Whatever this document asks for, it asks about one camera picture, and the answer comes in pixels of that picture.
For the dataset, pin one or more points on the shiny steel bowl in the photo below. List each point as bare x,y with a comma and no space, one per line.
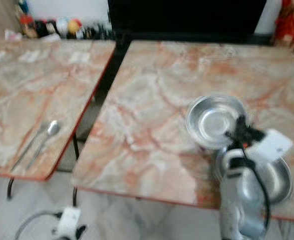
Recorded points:
212,121
278,181

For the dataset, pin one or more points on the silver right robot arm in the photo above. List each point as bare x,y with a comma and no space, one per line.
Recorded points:
242,200

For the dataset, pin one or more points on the black table leg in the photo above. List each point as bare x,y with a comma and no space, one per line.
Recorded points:
11,189

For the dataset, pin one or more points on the steel fork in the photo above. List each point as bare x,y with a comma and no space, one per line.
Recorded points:
34,142

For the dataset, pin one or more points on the steel spoon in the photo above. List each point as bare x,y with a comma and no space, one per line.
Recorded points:
53,128

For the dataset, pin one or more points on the pink and white packet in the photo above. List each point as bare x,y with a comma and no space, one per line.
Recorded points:
12,35

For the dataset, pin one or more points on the red and gold decoration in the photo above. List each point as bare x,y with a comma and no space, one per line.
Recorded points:
291,25

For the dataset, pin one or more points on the black television screen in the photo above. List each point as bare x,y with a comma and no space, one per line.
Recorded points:
187,16

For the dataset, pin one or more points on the red capped bottle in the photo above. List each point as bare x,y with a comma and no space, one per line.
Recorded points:
27,26

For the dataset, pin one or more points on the white power strip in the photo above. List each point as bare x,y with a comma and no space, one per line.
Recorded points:
69,221

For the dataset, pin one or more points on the blue bottle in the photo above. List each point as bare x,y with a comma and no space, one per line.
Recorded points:
22,6

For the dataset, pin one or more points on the white bottle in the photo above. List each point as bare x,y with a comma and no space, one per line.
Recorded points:
62,27

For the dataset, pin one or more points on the yellow and orange round jar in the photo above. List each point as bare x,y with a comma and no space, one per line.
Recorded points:
74,26

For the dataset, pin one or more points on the dark glass bottles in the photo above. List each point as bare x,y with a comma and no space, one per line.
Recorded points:
96,31

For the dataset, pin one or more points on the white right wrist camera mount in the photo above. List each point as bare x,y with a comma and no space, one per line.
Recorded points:
273,145

